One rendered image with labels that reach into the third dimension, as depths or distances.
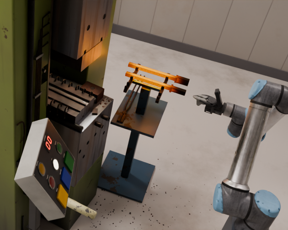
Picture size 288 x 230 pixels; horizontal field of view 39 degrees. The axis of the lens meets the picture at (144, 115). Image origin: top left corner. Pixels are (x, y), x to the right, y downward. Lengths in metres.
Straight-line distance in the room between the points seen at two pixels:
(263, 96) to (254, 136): 0.21
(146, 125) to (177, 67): 2.04
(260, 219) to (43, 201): 1.14
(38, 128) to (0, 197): 0.77
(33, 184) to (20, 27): 0.62
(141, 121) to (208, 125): 1.36
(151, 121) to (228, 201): 0.84
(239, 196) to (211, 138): 1.69
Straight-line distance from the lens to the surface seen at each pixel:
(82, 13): 1.82
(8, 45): 1.75
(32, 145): 1.74
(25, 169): 1.65
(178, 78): 2.72
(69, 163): 1.91
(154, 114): 2.80
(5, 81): 1.86
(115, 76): 4.27
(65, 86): 2.38
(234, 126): 2.67
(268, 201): 2.26
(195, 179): 3.41
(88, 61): 2.05
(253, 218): 2.26
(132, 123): 2.68
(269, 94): 2.17
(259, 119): 2.17
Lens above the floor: 2.42
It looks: 39 degrees down
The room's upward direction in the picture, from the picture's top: 14 degrees clockwise
